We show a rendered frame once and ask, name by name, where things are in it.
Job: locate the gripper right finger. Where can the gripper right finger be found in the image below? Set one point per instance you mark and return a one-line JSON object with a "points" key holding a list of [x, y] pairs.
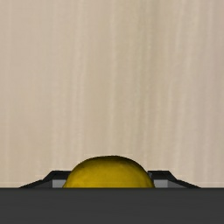
{"points": [[165, 178]]}

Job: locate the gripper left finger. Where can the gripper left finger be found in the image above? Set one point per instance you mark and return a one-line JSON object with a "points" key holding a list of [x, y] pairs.
{"points": [[50, 179]]}

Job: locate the yellow lemon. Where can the yellow lemon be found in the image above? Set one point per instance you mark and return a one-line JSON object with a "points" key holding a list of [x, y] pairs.
{"points": [[108, 173]]}

